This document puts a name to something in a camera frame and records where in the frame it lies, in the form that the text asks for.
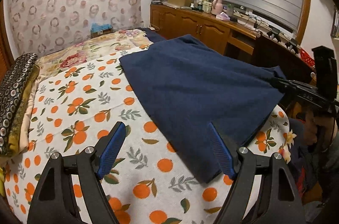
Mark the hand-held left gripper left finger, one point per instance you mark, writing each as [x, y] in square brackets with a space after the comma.
[111, 149]

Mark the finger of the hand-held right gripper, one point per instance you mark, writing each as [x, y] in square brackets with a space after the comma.
[283, 82]
[299, 96]

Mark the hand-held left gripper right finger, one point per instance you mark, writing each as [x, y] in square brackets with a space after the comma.
[221, 155]

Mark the navy blue printed t-shirt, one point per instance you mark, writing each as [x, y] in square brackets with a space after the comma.
[190, 86]

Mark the red plastic basket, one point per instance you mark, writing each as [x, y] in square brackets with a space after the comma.
[307, 55]

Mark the black device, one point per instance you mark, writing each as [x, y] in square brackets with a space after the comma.
[274, 33]
[292, 44]

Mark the row of books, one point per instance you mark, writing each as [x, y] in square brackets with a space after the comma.
[335, 25]

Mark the orange fruit print bedsheet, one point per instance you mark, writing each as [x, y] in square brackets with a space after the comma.
[79, 107]

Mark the pink cloth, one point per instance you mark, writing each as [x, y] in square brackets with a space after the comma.
[223, 16]

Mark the olive gold folded cloth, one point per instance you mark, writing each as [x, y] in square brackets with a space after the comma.
[23, 112]

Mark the rose floral bedspread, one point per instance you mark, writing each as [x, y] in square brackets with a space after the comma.
[79, 54]

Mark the pink jug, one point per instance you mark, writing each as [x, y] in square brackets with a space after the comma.
[217, 5]

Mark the wooden cabinet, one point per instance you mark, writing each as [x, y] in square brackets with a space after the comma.
[190, 25]

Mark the black circle-patterned cushion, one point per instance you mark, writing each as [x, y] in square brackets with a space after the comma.
[16, 86]

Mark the blue tissue box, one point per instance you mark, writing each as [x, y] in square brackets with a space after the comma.
[102, 27]

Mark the dark blue bed cloth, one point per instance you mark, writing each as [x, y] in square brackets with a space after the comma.
[152, 34]

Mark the cardboard box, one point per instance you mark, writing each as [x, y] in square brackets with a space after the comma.
[180, 1]

